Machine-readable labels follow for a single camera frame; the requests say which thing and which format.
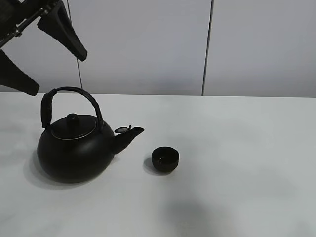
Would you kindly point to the small black teacup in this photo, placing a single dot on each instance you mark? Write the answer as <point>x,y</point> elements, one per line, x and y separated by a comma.
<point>165,159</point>

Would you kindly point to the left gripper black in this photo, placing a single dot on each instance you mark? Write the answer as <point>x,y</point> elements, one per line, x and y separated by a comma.
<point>15,16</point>

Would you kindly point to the black metal teapot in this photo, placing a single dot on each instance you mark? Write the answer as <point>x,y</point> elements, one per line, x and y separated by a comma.
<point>77,148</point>

